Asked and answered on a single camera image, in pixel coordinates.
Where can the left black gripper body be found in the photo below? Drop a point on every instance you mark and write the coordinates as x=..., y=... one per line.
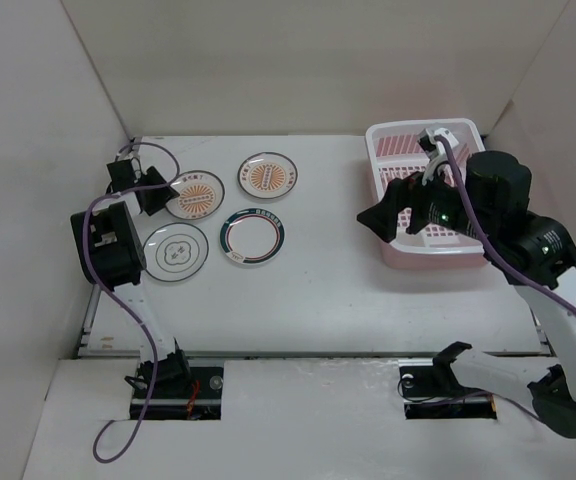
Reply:
x=136, y=184

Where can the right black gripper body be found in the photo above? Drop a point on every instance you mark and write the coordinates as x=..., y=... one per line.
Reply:
x=446, y=204

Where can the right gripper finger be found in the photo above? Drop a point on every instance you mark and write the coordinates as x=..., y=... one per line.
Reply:
x=382, y=218
x=419, y=202

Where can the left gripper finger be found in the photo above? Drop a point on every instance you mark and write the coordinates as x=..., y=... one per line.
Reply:
x=156, y=189
x=152, y=202

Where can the orange sunburst plate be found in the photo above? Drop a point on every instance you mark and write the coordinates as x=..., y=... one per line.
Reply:
x=267, y=175
x=200, y=194

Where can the white plate black rings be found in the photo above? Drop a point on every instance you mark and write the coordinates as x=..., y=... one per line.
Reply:
x=178, y=252

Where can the white plate green rim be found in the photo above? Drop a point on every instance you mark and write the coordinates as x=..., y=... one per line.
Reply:
x=252, y=236

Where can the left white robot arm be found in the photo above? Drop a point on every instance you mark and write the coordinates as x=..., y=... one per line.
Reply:
x=111, y=256

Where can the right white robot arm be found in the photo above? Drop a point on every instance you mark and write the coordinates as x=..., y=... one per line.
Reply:
x=489, y=202

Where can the pink white dish rack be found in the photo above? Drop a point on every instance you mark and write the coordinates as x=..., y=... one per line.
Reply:
x=394, y=152

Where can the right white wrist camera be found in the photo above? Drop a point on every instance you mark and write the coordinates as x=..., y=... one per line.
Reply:
x=428, y=138

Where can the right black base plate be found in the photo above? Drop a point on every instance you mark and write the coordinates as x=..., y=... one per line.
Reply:
x=427, y=395

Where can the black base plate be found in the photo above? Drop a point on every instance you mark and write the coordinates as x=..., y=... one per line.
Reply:
x=427, y=395
x=196, y=399

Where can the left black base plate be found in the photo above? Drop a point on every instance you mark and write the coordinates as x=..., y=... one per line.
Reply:
x=196, y=399

